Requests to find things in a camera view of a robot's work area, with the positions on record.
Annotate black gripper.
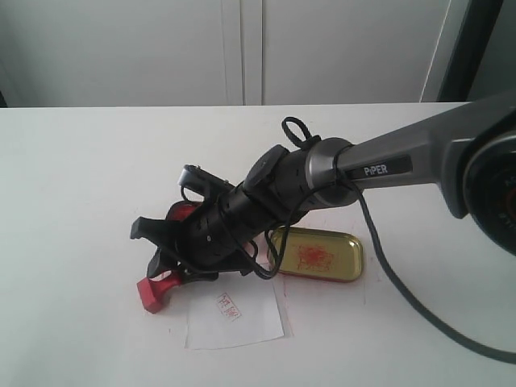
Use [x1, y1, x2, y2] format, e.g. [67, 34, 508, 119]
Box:
[130, 189, 260, 281]

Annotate red stamp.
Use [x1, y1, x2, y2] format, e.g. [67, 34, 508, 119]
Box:
[136, 273, 181, 314]

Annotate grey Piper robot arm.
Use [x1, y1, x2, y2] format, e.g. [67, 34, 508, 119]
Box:
[131, 91, 515, 281]

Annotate red ink pad tin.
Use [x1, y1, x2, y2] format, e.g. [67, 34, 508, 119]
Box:
[164, 201, 201, 222]

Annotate white paper sheet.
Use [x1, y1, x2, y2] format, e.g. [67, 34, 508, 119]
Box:
[185, 273, 285, 350]

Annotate gold tin lid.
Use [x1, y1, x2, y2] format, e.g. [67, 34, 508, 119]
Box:
[279, 227, 364, 282]

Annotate white cabinet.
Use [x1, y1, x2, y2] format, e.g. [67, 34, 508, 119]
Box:
[1, 1, 467, 107]

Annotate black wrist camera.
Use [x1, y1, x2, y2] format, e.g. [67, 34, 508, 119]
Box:
[178, 164, 235, 202]

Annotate black cable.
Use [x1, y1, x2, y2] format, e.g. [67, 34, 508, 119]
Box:
[177, 116, 516, 359]

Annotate dark vertical post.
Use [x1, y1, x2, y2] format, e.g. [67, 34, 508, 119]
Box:
[436, 0, 515, 102]

